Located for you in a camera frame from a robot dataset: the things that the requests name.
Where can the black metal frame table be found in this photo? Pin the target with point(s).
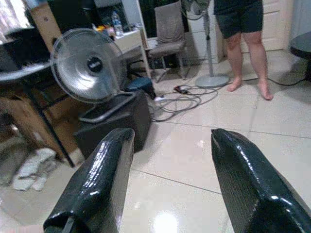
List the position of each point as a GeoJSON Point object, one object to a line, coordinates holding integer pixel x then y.
{"type": "Point", "coordinates": [31, 80]}

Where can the blue bag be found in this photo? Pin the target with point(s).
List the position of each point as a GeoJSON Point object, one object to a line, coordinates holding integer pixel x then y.
{"type": "Point", "coordinates": [142, 83]}

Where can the beige dining chair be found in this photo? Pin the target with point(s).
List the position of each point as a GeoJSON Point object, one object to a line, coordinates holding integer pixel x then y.
{"type": "Point", "coordinates": [168, 36]}

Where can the white cloth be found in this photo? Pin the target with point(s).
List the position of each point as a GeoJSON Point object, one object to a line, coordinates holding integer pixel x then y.
{"type": "Point", "coordinates": [32, 170]}

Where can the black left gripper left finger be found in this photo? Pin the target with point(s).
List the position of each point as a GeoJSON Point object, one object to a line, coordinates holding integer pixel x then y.
{"type": "Point", "coordinates": [102, 179]}

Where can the person in black shorts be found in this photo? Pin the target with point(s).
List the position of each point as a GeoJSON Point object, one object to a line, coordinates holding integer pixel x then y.
{"type": "Point", "coordinates": [245, 41]}

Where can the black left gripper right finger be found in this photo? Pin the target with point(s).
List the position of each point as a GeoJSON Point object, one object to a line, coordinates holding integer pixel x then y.
{"type": "Point", "coordinates": [250, 184]}

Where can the clear plastic water bottle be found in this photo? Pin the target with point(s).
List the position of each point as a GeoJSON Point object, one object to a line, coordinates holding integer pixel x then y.
{"type": "Point", "coordinates": [117, 23]}

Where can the silver desk fan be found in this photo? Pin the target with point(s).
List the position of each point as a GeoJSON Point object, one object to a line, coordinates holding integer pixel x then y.
{"type": "Point", "coordinates": [83, 65]}

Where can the black speaker box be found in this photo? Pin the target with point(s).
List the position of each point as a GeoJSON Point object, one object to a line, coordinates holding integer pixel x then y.
{"type": "Point", "coordinates": [119, 121]}

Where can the round black table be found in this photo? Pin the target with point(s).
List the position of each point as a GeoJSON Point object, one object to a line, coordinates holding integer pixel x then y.
{"type": "Point", "coordinates": [301, 48]}

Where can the white power strip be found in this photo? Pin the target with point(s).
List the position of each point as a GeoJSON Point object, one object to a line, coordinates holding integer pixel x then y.
{"type": "Point", "coordinates": [160, 98]}

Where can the grey pedestal fan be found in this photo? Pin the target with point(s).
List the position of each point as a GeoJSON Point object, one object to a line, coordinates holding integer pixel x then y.
{"type": "Point", "coordinates": [211, 60]}

